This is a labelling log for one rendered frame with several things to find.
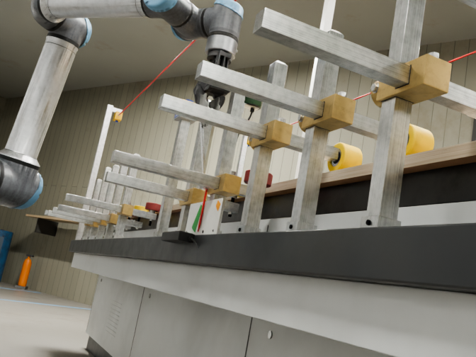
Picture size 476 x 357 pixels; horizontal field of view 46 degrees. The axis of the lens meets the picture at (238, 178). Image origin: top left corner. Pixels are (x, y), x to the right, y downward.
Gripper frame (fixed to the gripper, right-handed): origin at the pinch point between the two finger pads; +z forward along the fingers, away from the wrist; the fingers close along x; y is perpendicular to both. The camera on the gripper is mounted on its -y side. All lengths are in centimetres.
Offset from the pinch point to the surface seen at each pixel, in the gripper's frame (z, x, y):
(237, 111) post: -5.1, 8.1, 3.4
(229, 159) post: 9.2, 8.3, 3.2
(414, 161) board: 14, 25, 62
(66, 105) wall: -215, 12, -823
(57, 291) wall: 86, 58, -741
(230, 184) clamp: 17.7, 7.4, 10.3
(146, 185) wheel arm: 18.7, -8.6, -18.1
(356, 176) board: 15, 25, 43
